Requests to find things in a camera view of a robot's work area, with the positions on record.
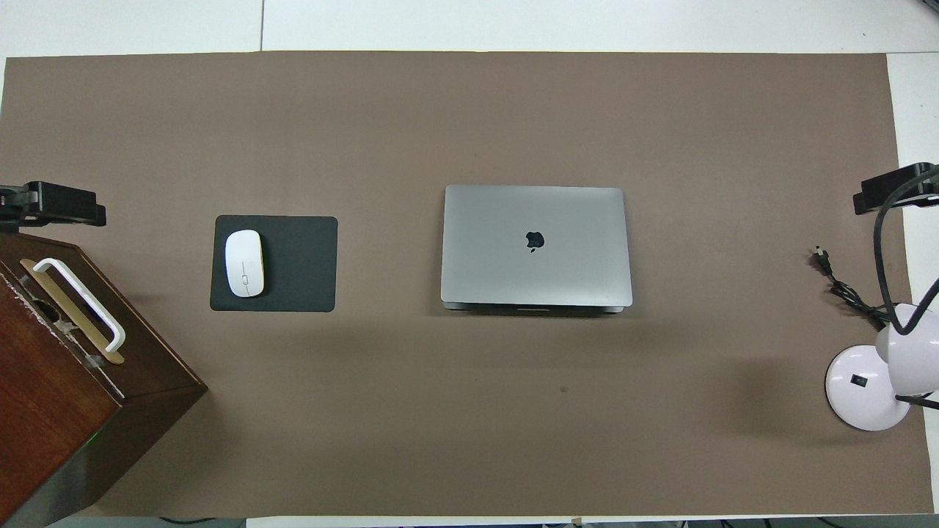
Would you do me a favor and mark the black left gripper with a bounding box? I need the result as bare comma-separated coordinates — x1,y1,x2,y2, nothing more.
0,181,107,232

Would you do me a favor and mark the silver grey laptop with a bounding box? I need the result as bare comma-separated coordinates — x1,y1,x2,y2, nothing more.
440,184,634,315

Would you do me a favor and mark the white computer mouse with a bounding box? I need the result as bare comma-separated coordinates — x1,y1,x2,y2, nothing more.
224,230,266,298

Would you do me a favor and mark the white desk lamp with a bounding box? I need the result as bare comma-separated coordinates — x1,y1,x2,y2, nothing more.
825,303,939,431

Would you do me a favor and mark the brown wooden box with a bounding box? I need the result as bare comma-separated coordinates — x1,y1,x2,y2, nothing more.
0,229,208,527

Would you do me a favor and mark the black mouse pad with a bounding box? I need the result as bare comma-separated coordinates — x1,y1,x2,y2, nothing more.
210,215,339,313

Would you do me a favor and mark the brown paper table mat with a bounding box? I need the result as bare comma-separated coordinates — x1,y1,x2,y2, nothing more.
0,51,934,518

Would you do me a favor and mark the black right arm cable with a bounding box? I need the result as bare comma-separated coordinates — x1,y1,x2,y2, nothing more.
874,165,939,334

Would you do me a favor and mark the white box handle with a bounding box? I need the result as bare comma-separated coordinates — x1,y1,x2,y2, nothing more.
33,258,126,353

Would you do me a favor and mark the black lamp power cable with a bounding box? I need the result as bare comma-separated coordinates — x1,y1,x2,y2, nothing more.
809,247,892,329

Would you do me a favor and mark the brass handle plate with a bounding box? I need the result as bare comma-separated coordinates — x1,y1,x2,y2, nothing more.
20,258,125,365

